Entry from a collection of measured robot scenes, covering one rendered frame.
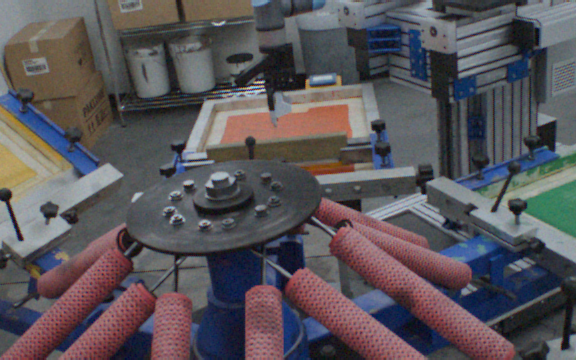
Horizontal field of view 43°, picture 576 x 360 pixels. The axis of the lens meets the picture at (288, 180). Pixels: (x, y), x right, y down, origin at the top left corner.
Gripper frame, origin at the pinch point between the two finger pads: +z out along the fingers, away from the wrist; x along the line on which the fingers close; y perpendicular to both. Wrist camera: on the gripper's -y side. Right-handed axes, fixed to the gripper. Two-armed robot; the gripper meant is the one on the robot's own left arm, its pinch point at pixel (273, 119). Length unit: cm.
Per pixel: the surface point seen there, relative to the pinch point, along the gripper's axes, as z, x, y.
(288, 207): -19, -88, 8
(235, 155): 8.9, -0.7, -11.4
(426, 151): 110, 221, 68
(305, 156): 11.0, -1.0, 7.4
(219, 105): 14, 58, -23
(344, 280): 101, 77, 14
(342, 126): 15.9, 31.7, 18.3
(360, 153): 11.0, -2.4, 22.1
